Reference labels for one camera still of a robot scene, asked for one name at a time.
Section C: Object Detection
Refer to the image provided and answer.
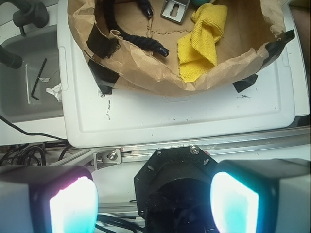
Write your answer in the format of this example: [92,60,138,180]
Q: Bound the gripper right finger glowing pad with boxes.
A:
[210,159,311,233]

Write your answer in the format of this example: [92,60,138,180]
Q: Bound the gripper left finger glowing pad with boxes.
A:
[0,166,99,233]

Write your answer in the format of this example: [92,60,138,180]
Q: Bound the dark blue rope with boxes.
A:
[104,0,170,58]

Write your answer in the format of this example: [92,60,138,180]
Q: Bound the black allen key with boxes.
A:
[31,58,47,100]

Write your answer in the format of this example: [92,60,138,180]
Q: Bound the grey plastic bin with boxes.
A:
[0,27,63,123]

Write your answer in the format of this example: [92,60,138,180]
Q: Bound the crumpled white paper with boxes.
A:
[46,83,62,102]

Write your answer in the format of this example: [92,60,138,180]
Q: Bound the yellow cloth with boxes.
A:
[177,3,228,83]

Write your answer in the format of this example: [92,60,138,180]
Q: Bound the brown paper bag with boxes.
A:
[67,0,295,96]

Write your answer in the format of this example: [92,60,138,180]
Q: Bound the black floor cables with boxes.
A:
[0,114,73,168]

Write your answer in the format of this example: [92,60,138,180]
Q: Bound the aluminium rail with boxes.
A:
[55,126,311,170]

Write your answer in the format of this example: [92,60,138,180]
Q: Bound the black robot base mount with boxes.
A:
[134,146,218,233]

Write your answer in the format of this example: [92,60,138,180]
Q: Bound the dark grey clamp handle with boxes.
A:
[0,0,50,69]

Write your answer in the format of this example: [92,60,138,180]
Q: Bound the metal bracket plate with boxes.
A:
[160,0,190,24]

